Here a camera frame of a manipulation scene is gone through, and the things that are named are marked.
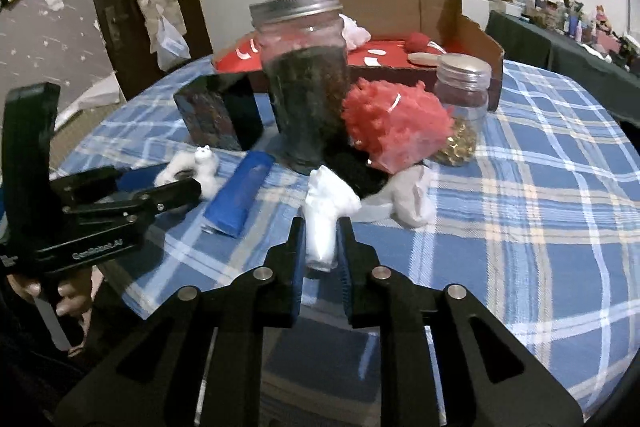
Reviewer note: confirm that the person's left hand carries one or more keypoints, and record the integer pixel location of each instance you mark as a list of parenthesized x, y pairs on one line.
[(72, 304)]

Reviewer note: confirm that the white sheet by wall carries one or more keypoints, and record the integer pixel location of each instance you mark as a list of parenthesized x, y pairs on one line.
[(95, 99)]

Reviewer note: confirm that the white plastic bag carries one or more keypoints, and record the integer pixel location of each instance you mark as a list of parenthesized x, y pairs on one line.
[(355, 32)]

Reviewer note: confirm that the floral tin box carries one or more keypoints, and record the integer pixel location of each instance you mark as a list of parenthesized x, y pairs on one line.
[(210, 117)]

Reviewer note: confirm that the white plastic wrap piece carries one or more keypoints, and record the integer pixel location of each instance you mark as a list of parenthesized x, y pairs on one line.
[(412, 202)]

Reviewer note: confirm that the white fluffy plush toy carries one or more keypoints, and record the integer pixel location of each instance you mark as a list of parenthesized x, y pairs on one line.
[(200, 167)]

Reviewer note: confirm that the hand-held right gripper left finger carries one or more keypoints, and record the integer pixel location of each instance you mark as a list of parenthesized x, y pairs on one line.
[(297, 267)]

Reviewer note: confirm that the cardboard box with red lining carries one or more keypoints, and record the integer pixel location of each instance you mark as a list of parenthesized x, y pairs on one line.
[(400, 7)]

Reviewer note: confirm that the beige oval sponge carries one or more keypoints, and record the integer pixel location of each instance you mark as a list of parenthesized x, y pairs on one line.
[(425, 59)]

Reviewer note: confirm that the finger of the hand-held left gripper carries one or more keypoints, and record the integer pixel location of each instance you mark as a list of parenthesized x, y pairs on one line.
[(165, 199), (90, 187)]

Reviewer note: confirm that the group of cosmetic bottles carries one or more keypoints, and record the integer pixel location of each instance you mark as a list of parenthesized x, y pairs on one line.
[(580, 22)]

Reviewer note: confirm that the black fluffy scrunchie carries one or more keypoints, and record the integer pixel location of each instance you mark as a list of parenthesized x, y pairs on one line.
[(357, 172)]

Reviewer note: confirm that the small glass jar gold beads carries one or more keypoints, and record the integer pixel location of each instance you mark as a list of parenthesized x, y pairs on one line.
[(462, 117)]

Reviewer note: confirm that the large glass jar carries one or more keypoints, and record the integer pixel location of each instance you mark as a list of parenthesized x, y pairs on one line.
[(305, 97)]

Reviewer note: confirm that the clear plastic bag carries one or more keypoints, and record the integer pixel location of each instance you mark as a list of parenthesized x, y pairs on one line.
[(172, 44)]

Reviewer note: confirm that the desk with dark green cloth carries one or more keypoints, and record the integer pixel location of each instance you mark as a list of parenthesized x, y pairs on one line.
[(550, 52)]

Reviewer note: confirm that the red mesh bath pouf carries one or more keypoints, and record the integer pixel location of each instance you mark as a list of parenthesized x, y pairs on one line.
[(395, 122)]

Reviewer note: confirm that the red knitted ball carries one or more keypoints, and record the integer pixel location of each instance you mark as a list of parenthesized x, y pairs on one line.
[(417, 42)]

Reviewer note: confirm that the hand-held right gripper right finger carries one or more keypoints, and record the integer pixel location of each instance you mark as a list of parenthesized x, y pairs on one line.
[(345, 272)]

